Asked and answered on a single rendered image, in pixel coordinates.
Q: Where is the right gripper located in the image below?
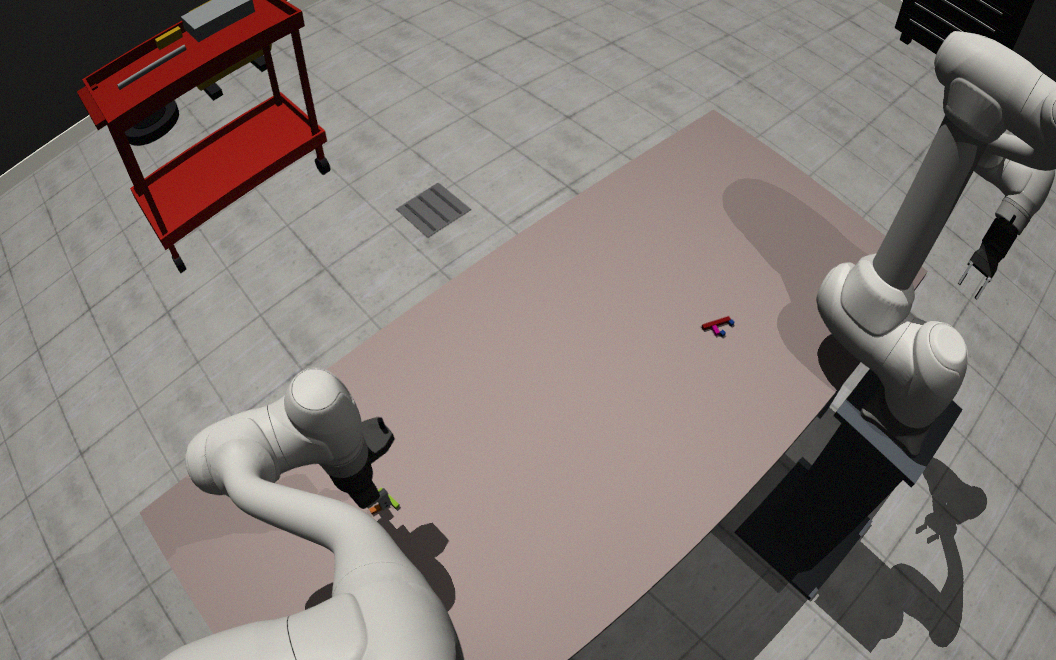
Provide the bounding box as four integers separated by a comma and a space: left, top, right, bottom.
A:
958, 197, 1031, 300

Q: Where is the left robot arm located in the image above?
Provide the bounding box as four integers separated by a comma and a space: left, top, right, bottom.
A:
161, 367, 464, 660

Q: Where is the dark red rod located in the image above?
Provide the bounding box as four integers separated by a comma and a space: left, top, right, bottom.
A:
701, 316, 731, 331

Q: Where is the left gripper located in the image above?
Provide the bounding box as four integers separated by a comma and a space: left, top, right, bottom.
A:
319, 417, 395, 511

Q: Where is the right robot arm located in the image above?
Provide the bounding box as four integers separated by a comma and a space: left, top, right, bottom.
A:
816, 31, 1056, 458

